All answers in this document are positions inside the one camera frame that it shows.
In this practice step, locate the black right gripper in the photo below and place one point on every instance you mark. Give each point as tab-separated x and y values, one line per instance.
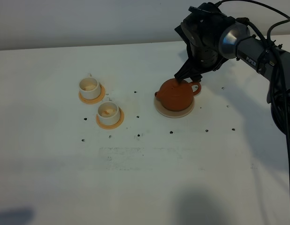
201	30

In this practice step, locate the brown clay teapot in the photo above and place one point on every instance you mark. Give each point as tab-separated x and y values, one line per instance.
177	96

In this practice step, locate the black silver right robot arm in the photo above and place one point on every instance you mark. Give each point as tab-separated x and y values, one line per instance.
243	41

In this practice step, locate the beige round teapot coaster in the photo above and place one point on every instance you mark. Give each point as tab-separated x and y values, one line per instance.
172	114

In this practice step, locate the near orange saucer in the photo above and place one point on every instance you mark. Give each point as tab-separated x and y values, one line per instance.
117	124

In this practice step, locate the orange saucer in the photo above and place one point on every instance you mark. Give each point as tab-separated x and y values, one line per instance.
117	124
95	100

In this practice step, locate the near white teacup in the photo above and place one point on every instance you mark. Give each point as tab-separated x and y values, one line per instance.
108	112

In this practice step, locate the white teacup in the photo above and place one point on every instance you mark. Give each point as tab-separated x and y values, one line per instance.
108	112
89	87

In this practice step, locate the far white teacup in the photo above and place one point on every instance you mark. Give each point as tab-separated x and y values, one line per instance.
89	87

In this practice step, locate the far orange saucer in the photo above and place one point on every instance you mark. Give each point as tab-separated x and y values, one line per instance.
95	100

